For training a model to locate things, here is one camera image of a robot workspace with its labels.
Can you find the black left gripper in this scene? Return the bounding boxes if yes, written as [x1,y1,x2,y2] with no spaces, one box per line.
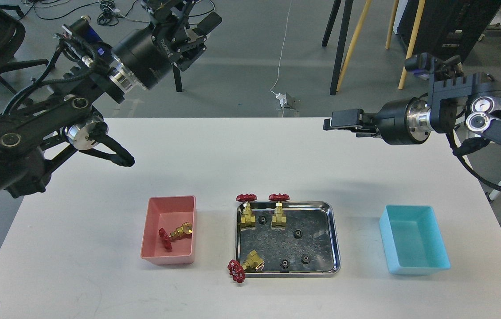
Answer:
[112,0,222,89]

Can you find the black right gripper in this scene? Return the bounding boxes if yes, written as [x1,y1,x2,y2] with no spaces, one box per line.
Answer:
[323,98,431,145]

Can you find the brass valve red handle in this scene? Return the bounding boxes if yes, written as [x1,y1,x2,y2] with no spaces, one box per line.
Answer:
[268,193,290,230]
[236,193,257,230]
[158,222,193,252]
[227,250,265,284]

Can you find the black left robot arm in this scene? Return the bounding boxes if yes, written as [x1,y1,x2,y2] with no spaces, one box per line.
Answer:
[0,0,222,198]

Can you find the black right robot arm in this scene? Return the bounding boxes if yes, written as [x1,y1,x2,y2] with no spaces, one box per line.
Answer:
[323,53,501,192]

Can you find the blue plastic box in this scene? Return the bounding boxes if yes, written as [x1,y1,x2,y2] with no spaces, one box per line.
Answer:
[380,205,451,276]

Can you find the pink plastic box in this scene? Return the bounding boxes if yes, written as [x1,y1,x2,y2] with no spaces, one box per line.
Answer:
[140,195,196,265]

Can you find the black and wooden easel legs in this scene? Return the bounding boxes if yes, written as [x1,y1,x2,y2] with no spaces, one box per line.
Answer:
[321,0,426,96]

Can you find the black cabinet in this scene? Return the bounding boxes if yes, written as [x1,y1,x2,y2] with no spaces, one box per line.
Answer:
[412,0,501,61]

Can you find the shiny metal tray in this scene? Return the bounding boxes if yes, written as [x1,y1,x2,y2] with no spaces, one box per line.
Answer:
[235,201,341,277]

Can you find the black floor cables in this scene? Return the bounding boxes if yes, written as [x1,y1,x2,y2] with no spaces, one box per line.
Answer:
[0,0,215,27]

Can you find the white power adapter with cable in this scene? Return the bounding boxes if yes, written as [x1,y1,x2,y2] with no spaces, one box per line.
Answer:
[270,0,293,117]

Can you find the brass valve red handle bottom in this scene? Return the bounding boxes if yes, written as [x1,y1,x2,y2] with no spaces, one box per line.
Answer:
[227,250,265,284]

